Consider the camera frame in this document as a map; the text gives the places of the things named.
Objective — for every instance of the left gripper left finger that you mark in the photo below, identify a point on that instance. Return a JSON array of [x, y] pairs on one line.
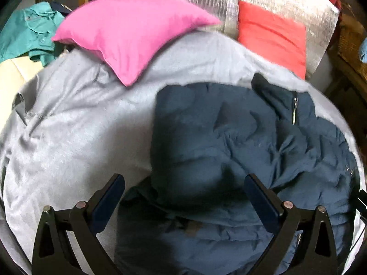
[[52, 250]]

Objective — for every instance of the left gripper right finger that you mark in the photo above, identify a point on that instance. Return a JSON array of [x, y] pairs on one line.
[[316, 251]]

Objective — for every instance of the navy blue puffer jacket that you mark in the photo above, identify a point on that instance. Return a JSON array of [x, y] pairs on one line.
[[191, 215]]

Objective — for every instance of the grey bed blanket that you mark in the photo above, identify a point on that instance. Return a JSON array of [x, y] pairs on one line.
[[74, 125]]

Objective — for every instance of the cream sofa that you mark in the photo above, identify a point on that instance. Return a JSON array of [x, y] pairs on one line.
[[14, 73]]

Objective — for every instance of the light blue cloth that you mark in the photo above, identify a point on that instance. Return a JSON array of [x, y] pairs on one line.
[[363, 51]]

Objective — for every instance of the red-orange pillow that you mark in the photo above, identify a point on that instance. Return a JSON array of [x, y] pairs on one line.
[[277, 39]]

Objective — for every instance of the wicker basket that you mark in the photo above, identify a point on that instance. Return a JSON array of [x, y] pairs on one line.
[[352, 34]]

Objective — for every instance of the teal shirt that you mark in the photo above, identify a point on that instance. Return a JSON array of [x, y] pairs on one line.
[[29, 32]]

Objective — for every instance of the pink pillow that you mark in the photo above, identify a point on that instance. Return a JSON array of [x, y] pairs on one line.
[[126, 34]]

